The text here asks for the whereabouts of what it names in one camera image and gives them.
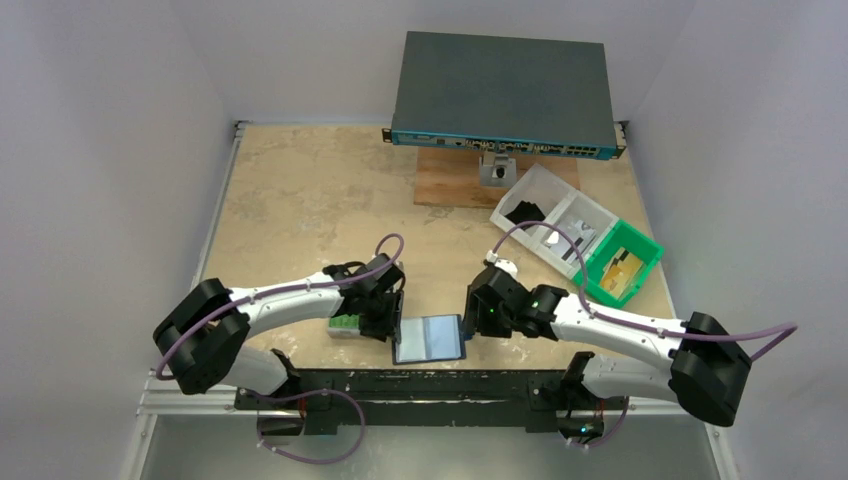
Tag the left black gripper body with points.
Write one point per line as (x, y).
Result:
(392, 314)

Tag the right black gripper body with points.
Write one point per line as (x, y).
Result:
(473, 311)

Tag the blue card holder wallet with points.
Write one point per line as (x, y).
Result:
(429, 339)

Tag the silver grey card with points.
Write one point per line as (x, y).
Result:
(581, 233)

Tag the yellow gold card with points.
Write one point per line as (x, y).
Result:
(616, 280)

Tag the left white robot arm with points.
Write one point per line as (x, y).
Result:
(203, 339)

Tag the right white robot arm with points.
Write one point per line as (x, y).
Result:
(693, 363)

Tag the green card box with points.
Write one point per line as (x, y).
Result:
(344, 327)

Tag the black card in bin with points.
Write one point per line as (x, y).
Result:
(525, 211)

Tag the gold card black stripe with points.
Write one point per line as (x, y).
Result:
(624, 258)

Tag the clear plastic bin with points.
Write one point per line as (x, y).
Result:
(538, 185)
(580, 206)

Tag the wooden board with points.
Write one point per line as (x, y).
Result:
(450, 177)

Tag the grey metal stand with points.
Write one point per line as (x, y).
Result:
(497, 170)

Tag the green plastic bin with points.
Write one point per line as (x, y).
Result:
(623, 235)

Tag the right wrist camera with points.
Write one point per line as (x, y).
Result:
(506, 265)

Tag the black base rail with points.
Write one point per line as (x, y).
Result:
(537, 401)

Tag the blue network switch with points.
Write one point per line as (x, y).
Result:
(504, 95)

